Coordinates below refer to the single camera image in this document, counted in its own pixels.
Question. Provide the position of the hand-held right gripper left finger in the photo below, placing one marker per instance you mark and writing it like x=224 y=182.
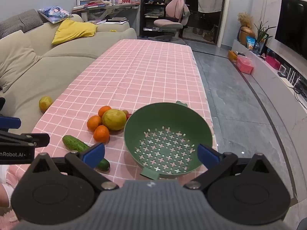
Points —
x=92 y=154

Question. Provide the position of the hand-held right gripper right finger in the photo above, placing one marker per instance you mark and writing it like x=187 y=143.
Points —
x=207 y=157

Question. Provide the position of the yellow pillow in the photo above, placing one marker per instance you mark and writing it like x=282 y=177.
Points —
x=72 y=31

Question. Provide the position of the green potted plant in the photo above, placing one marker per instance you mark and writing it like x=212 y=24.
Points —
x=262 y=32

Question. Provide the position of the dark notebook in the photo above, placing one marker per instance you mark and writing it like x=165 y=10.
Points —
x=117 y=19

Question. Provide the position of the dried flowers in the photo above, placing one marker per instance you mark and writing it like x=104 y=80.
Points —
x=245 y=19

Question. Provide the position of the yellow-green guava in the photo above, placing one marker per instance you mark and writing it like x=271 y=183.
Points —
x=45 y=102
x=114 y=119

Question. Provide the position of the brown shoe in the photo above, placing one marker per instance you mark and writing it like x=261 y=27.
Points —
x=208 y=36

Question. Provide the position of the stack of books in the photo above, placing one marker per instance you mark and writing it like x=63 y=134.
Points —
x=93 y=4

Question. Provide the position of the pink checked tablecloth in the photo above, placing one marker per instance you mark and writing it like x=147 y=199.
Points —
x=134 y=76

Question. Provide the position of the red cherry tomato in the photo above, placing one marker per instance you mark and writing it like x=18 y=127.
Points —
x=129 y=116

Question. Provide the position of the blue snack bag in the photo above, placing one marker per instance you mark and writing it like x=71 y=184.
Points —
x=250 y=43

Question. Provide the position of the pink office chair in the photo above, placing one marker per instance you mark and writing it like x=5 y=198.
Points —
x=175 y=12

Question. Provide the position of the green colander bowl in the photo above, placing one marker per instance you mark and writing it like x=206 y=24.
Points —
x=168 y=122

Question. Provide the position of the pink box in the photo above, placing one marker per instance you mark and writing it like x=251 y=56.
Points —
x=244 y=65

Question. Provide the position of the black television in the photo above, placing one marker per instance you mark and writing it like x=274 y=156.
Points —
x=292 y=28

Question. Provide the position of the white television cabinet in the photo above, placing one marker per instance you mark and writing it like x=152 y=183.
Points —
x=268 y=83

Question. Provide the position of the cluttered desk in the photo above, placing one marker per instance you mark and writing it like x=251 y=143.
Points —
x=108 y=9

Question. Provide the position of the orange box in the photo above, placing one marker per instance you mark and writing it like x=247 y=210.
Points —
x=232 y=56

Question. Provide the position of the beige sofa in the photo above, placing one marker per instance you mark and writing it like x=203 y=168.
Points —
x=72 y=60

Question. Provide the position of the grey cushion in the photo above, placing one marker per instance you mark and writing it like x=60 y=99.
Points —
x=19 y=22

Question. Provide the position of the magenta box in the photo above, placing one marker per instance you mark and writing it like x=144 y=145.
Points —
x=273 y=62

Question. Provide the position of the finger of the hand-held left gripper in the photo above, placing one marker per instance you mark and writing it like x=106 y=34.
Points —
x=40 y=140
x=10 y=123

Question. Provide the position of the beige cushion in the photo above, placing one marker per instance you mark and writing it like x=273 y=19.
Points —
x=16 y=57

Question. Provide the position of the printed pillow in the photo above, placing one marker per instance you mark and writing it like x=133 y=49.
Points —
x=55 y=14

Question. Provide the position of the golden vase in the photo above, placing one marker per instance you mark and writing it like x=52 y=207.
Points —
x=247 y=33

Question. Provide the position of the orange tangerine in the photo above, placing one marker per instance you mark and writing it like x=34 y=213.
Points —
x=104 y=111
x=94 y=123
x=101 y=133

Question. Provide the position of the person's leg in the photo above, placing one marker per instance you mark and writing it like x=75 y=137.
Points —
x=4 y=194

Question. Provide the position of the brown longan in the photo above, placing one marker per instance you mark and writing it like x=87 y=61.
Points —
x=125 y=112

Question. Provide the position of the black shelf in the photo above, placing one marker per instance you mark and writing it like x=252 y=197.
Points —
x=153 y=19

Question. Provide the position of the small white device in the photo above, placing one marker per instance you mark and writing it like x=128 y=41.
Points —
x=282 y=70

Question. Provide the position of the pink fluffy cloth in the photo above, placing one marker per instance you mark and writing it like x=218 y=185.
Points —
x=7 y=218

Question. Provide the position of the white router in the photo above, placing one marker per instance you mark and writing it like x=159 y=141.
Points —
x=293 y=79

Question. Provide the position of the green cucumber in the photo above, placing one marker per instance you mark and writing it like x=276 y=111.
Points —
x=73 y=143

